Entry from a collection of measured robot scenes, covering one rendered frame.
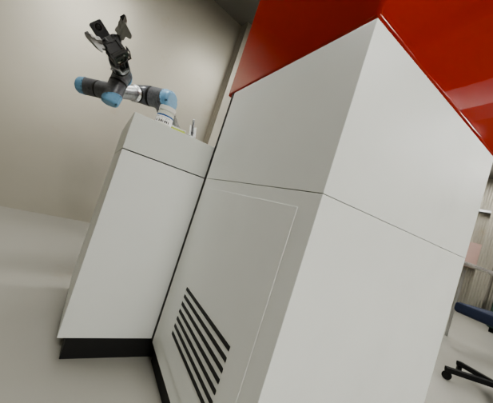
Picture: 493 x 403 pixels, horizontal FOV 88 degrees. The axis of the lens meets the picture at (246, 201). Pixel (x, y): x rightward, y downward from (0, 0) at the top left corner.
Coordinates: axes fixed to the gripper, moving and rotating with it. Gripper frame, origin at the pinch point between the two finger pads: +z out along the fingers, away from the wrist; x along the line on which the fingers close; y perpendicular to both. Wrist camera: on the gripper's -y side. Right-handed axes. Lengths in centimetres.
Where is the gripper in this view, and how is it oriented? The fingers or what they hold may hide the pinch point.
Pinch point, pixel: (103, 21)
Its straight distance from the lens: 116.2
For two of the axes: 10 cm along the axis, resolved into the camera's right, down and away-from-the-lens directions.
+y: 5.9, 8.0, 1.4
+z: 3.0, -0.6, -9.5
